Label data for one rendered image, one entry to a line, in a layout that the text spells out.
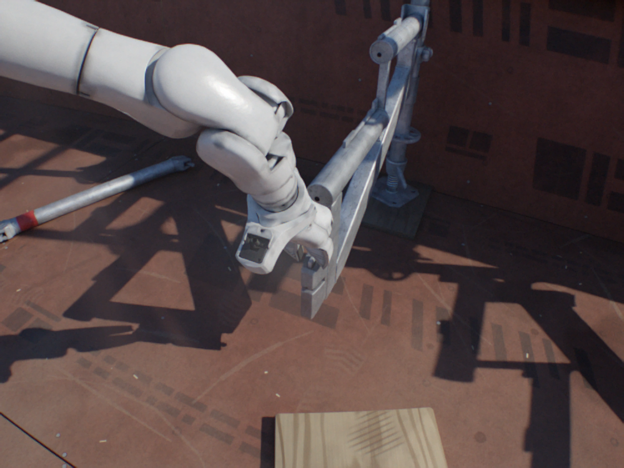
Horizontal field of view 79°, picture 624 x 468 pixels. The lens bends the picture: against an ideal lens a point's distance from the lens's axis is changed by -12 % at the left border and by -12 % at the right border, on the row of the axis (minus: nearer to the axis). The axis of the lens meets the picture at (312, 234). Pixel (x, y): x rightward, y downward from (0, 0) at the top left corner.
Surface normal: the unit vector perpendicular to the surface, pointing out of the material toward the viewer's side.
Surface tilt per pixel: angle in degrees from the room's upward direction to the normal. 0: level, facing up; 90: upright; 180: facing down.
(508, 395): 0
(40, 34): 59
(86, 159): 0
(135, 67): 53
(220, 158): 118
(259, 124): 66
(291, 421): 0
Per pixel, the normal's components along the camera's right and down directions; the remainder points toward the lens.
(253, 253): -0.18, -0.38
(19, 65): 0.07, 0.86
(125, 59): 0.60, -0.07
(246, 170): -0.15, 0.91
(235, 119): 0.54, 0.14
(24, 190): 0.04, -0.79
